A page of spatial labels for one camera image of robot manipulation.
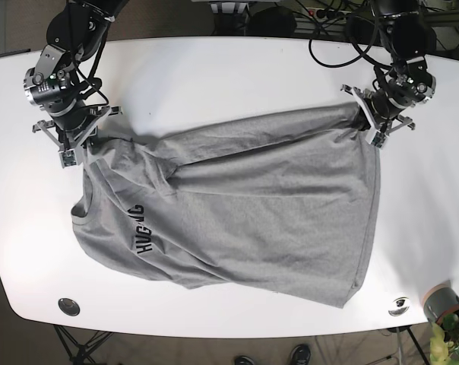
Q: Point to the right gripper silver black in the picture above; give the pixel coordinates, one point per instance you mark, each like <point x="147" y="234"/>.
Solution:
<point x="76" y="132"/>

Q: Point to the grey plant pot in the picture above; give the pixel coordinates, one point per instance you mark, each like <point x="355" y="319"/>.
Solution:
<point x="439" y="302"/>

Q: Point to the left silver table grommet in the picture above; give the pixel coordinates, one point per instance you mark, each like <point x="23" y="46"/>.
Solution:
<point x="69" y="307"/>

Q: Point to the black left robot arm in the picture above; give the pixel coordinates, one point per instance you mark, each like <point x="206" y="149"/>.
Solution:
<point x="406" y="81"/>

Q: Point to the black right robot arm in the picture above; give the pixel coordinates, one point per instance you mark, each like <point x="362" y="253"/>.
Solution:
<point x="64" y="77"/>

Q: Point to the green potted plant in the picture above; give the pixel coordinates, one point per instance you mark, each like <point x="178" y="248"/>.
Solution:
<point x="444" y="343"/>

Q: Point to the black folding table legs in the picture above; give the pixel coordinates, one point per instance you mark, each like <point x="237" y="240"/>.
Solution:
<point x="81" y="353"/>

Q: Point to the light grey printed T-shirt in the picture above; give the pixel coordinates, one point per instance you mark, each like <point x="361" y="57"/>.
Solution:
<point x="286" y="202"/>

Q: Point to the right silver table grommet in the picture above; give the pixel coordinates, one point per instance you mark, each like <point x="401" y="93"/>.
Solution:
<point x="399" y="306"/>

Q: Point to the silver table grommet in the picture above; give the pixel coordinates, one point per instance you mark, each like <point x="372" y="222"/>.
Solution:
<point x="69" y="307"/>
<point x="399" y="306"/>

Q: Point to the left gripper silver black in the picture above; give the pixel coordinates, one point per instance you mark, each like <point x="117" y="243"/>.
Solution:
<point x="378" y="116"/>

